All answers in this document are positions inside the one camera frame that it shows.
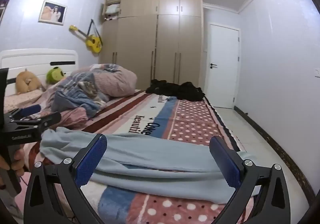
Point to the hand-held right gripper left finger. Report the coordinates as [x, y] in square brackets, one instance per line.
[90, 161]

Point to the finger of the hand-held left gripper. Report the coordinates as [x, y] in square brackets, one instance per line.
[47, 119]
[30, 110]

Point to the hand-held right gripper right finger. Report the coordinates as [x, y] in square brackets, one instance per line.
[226, 164]

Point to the light blue pants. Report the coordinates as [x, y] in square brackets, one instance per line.
[155, 156]

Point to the person's left hand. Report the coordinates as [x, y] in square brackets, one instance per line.
[18, 159]

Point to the pink pillow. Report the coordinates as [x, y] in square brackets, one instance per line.
[22, 101]

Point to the brown plush toy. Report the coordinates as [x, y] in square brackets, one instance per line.
[26, 81]

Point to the green plush toy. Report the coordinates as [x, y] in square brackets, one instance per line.
[55, 75]

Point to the white bed headboard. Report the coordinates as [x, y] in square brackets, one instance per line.
[37, 57]

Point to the printed dotted striped blanket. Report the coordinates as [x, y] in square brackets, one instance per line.
[185, 119]

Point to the crumpled pink blue quilt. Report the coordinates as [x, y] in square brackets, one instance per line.
[110, 81]

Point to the yellow ukulele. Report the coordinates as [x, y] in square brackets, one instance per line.
[93, 42]

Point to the black clothes pile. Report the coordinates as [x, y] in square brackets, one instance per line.
[175, 89]

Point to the white door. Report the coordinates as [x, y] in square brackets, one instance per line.
[223, 69]

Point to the white folded bedding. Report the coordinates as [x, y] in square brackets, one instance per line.
[111, 9]

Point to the beige wardrobe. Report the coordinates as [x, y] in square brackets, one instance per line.
[150, 44]

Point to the framed wall photo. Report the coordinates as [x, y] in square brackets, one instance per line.
[52, 12]

